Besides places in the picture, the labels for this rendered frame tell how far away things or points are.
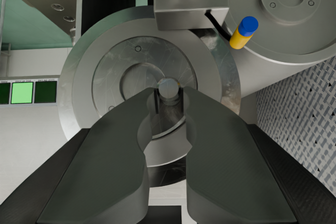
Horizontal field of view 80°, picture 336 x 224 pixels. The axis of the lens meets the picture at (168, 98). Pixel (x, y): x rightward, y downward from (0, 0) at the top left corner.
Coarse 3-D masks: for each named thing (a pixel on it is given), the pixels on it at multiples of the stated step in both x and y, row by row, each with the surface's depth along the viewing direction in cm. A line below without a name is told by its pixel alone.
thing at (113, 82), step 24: (120, 48) 15; (144, 48) 14; (168, 48) 14; (96, 72) 14; (120, 72) 14; (144, 72) 14; (168, 72) 14; (192, 72) 14; (96, 96) 14; (120, 96) 14; (168, 120) 14
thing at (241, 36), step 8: (208, 16) 13; (248, 16) 10; (216, 24) 13; (240, 24) 10; (248, 24) 10; (256, 24) 10; (224, 32) 12; (240, 32) 10; (248, 32) 10; (232, 40) 11; (240, 40) 11
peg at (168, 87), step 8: (160, 80) 11; (168, 80) 11; (176, 80) 11; (160, 88) 11; (168, 88) 11; (176, 88) 11; (160, 96) 11; (168, 96) 11; (176, 96) 11; (168, 104) 13
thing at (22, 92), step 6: (18, 84) 51; (24, 84) 50; (30, 84) 50; (12, 90) 50; (18, 90) 50; (24, 90) 50; (30, 90) 50; (12, 96) 50; (18, 96) 50; (24, 96) 50; (30, 96) 50; (12, 102) 50; (18, 102) 50
